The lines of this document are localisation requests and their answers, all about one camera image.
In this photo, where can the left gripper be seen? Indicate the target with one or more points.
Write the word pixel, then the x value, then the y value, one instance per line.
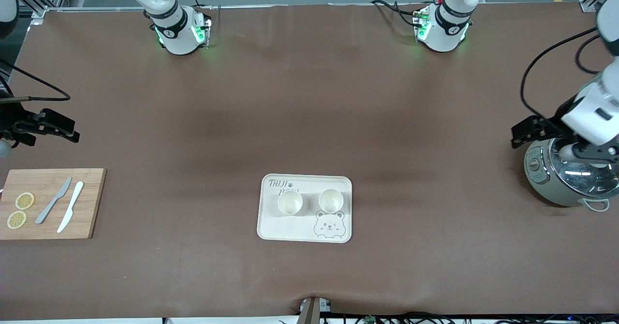
pixel 552 123

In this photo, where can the cream paper cup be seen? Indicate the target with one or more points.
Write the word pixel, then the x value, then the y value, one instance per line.
pixel 290 203
pixel 331 201

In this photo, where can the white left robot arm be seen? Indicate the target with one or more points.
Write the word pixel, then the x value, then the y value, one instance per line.
pixel 447 26

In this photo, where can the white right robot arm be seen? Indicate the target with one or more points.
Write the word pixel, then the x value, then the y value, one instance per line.
pixel 176 31

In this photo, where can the grey pot with glass lid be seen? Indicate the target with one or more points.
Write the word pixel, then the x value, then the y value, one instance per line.
pixel 546 188

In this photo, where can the glass pot lid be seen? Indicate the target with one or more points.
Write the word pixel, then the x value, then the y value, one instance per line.
pixel 580 179

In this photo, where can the grey plastic knife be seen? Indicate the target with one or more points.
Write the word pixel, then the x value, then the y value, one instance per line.
pixel 54 199

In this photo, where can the white plastic knife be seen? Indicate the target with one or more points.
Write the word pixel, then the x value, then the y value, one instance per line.
pixel 70 205

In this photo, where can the lemon slice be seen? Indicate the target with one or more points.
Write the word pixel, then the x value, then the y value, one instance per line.
pixel 17 220
pixel 24 200

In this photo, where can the bamboo cutting board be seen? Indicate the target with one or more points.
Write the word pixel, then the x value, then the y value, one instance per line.
pixel 48 227

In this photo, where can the brown table mat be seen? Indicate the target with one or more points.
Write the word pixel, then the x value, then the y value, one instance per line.
pixel 309 96

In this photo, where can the cream tray with bear print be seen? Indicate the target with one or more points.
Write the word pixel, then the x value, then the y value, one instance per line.
pixel 300 227

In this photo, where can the metal camera stand bracket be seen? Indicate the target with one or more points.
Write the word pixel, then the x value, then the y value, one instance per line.
pixel 309 314

